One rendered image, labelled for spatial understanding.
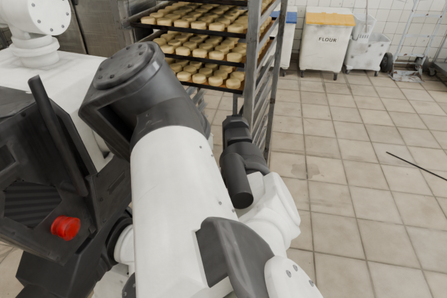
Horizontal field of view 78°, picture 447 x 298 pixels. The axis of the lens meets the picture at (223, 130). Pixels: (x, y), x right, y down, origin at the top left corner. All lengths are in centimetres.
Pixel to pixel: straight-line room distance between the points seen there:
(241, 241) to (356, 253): 180
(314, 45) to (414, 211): 215
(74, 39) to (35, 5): 381
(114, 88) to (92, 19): 368
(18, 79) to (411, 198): 237
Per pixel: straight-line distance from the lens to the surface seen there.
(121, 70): 33
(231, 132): 56
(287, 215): 38
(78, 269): 64
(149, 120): 32
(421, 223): 234
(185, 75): 102
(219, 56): 94
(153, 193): 24
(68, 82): 43
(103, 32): 397
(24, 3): 45
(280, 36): 146
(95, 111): 34
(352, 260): 195
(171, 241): 21
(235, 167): 44
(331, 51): 372
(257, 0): 81
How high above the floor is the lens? 157
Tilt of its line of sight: 36 degrees down
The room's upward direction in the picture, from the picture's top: straight up
